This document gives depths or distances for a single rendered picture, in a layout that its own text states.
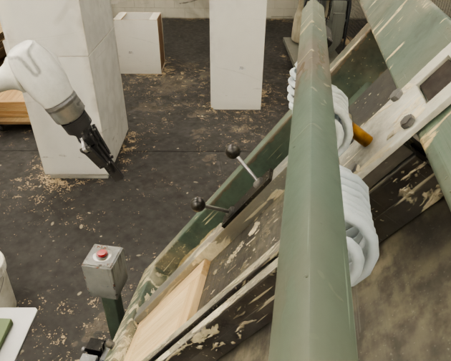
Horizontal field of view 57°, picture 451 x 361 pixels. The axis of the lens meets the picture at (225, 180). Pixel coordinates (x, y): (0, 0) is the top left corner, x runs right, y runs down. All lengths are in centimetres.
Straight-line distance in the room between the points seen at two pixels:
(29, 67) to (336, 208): 100
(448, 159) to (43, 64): 93
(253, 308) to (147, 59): 551
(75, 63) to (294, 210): 323
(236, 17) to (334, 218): 447
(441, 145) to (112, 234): 290
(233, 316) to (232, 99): 428
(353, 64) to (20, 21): 268
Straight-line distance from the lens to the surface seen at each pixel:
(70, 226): 336
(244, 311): 71
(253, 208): 104
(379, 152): 50
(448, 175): 41
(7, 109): 495
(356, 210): 29
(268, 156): 123
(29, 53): 113
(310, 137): 22
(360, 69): 112
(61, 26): 332
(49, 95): 114
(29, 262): 317
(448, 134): 45
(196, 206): 101
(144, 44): 601
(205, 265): 116
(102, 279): 168
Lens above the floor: 205
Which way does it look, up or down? 34 degrees down
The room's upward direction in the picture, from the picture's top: straight up
